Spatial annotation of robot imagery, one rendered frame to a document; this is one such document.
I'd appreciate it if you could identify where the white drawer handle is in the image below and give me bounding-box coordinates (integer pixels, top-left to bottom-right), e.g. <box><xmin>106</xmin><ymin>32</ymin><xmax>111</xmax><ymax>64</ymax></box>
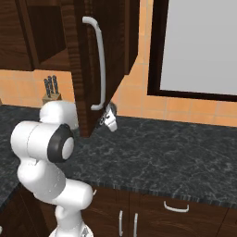
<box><xmin>163</xmin><ymin>200</ymin><xmax>191</xmax><ymax>214</ymax></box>

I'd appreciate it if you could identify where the short white cabinet handle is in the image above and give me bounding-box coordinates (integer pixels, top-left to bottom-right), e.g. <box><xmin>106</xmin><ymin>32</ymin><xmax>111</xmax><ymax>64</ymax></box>
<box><xmin>118</xmin><ymin>210</ymin><xmax>124</xmax><ymax>237</ymax></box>
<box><xmin>132</xmin><ymin>212</ymin><xmax>139</xmax><ymax>237</ymax></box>

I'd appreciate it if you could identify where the black handled knife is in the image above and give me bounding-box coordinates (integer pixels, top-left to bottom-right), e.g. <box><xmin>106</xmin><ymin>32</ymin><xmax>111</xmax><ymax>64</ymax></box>
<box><xmin>44</xmin><ymin>78</ymin><xmax>50</xmax><ymax>98</ymax></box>
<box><xmin>52</xmin><ymin>74</ymin><xmax>59</xmax><ymax>95</ymax></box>
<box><xmin>47</xmin><ymin>75</ymin><xmax>55</xmax><ymax>97</ymax></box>

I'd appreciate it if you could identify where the long white door handle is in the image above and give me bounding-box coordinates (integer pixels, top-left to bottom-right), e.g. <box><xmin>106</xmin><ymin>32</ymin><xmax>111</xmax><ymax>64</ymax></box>
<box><xmin>81</xmin><ymin>16</ymin><xmax>107</xmax><ymax>111</ymax></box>

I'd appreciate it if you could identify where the dark wood base cabinet door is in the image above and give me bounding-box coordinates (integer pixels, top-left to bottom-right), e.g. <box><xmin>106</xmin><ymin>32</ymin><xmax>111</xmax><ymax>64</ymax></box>
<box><xmin>81</xmin><ymin>184</ymin><xmax>131</xmax><ymax>237</ymax></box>
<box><xmin>129</xmin><ymin>190</ymin><xmax>231</xmax><ymax>237</ymax></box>

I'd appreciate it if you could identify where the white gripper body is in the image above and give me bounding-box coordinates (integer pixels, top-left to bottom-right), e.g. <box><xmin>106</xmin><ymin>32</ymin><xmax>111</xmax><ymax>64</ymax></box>
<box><xmin>104</xmin><ymin>114</ymin><xmax>119</xmax><ymax>133</ymax></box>

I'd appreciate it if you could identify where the dark wood corner base cabinet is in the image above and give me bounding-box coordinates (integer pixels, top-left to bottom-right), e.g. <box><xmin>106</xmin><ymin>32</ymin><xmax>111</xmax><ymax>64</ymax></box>
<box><xmin>0</xmin><ymin>183</ymin><xmax>58</xmax><ymax>237</ymax></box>

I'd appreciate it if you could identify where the dark framed window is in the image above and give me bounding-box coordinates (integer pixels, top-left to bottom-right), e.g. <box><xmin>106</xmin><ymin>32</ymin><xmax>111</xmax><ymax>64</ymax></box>
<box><xmin>146</xmin><ymin>0</ymin><xmax>237</xmax><ymax>103</ymax></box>

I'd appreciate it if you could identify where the dark wood wall cabinet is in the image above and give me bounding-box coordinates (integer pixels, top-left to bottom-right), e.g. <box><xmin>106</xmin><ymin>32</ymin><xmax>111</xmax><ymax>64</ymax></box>
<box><xmin>0</xmin><ymin>0</ymin><xmax>141</xmax><ymax>75</ymax></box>

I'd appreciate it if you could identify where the wooden knife block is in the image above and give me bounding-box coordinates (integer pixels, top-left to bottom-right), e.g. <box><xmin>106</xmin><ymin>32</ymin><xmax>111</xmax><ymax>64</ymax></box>
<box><xmin>42</xmin><ymin>92</ymin><xmax>63</xmax><ymax>106</ymax></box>

